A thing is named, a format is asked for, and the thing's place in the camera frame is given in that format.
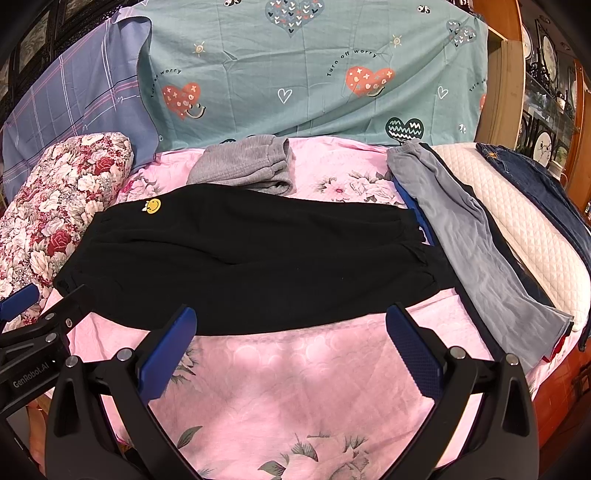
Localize blue plaid pillow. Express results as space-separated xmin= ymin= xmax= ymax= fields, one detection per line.
xmin=2 ymin=12 xmax=159 ymax=201

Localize black pants with smiley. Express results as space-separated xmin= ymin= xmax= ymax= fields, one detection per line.
xmin=54 ymin=184 xmax=457 ymax=336

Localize grey-blue pants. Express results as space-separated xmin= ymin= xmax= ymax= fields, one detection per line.
xmin=387 ymin=141 xmax=571 ymax=373

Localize red floral rolled quilt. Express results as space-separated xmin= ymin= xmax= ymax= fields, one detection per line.
xmin=1 ymin=132 xmax=133 ymax=330

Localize teal heart-print sheet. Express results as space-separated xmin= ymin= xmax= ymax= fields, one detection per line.
xmin=132 ymin=0 xmax=489 ymax=150

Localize folded light grey pants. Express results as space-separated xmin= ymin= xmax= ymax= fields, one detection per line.
xmin=187 ymin=135 xmax=294 ymax=195

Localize wooden display cabinet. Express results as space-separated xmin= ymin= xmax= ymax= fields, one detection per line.
xmin=472 ymin=1 xmax=590 ymax=215

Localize cream quilted mattress pad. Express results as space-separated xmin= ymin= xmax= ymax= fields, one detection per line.
xmin=434 ymin=143 xmax=590 ymax=331

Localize pink floral bed sheet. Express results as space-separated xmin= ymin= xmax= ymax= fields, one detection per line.
xmin=41 ymin=135 xmax=581 ymax=480

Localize royal blue garment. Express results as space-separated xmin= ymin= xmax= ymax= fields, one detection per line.
xmin=393 ymin=178 xmax=439 ymax=246

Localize dark blue jeans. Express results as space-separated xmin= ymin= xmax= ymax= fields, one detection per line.
xmin=476 ymin=143 xmax=590 ymax=352

